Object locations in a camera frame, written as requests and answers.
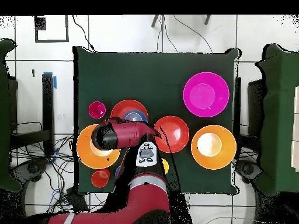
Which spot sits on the light blue translucent bowl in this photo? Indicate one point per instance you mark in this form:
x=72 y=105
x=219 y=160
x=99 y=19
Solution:
x=135 y=115

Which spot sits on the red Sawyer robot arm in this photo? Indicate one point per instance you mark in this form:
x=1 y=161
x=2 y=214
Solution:
x=130 y=136

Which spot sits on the red plastic bowl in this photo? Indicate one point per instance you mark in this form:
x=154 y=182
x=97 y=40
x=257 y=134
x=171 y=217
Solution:
x=176 y=133
x=123 y=107

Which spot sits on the crimson plastic cup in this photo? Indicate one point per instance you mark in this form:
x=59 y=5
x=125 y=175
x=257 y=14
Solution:
x=97 y=109

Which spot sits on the large orange plastic bowl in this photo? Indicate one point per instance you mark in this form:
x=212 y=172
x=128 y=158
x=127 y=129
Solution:
x=225 y=150
x=84 y=150

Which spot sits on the dark green tablecloth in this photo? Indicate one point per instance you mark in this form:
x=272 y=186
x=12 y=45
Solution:
x=140 y=77

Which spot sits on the orange plastic cup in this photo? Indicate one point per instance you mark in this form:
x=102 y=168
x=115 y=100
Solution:
x=100 y=178

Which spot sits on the yellow plastic cup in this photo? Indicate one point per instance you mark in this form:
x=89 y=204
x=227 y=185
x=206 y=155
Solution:
x=165 y=166

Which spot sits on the black power strip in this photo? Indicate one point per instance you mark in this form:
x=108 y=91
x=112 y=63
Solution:
x=77 y=200

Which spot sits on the black chair base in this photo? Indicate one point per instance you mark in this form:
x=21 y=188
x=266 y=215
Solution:
x=247 y=170
x=32 y=168

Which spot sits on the large pink plastic bowl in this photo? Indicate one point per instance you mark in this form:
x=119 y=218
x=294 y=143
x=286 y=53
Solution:
x=206 y=94

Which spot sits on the green cloth side table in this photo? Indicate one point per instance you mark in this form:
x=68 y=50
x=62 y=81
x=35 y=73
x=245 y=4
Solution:
x=4 y=116
x=278 y=116

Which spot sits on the black metal frame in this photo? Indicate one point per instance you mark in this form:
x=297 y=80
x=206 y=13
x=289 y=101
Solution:
x=48 y=112

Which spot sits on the camera tripod legs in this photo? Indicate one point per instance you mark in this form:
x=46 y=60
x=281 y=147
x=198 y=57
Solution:
x=154 y=21

